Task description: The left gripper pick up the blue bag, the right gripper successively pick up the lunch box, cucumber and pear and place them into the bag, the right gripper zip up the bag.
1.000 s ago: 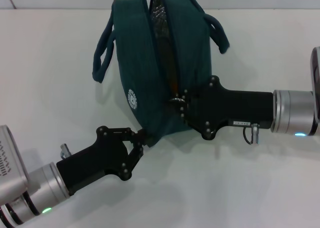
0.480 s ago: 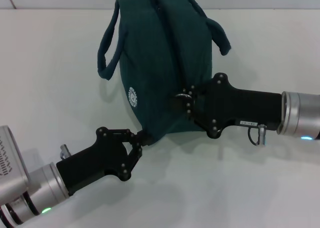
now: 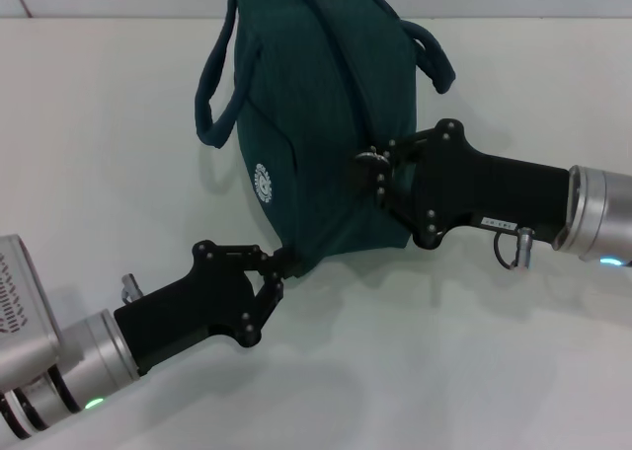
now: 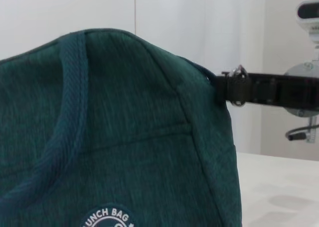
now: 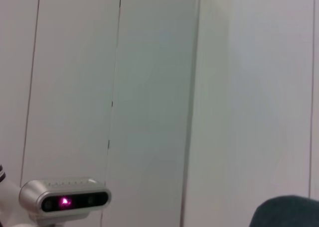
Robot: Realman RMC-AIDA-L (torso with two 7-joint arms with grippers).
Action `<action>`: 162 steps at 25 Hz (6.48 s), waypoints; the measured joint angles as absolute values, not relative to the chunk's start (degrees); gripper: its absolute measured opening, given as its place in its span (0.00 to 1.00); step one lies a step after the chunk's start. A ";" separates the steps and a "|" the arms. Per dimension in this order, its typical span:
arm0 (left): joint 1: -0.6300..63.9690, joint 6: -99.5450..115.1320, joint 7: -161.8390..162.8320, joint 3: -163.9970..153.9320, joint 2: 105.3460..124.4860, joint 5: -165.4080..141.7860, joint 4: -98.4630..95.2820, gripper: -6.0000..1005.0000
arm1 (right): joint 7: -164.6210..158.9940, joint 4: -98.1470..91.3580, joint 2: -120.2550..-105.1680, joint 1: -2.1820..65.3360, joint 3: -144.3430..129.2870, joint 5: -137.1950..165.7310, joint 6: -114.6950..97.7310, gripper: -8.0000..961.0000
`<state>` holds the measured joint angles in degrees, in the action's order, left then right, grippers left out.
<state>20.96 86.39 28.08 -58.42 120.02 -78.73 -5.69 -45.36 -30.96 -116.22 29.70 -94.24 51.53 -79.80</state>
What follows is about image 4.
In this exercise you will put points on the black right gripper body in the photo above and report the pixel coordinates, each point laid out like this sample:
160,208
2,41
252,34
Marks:
299,90

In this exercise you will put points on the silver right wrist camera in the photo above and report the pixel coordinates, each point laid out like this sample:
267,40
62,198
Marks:
309,15

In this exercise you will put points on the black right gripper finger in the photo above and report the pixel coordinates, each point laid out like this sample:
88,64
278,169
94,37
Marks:
249,90
221,87

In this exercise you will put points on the dark teal fabric bag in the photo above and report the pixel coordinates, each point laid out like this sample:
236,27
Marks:
112,142

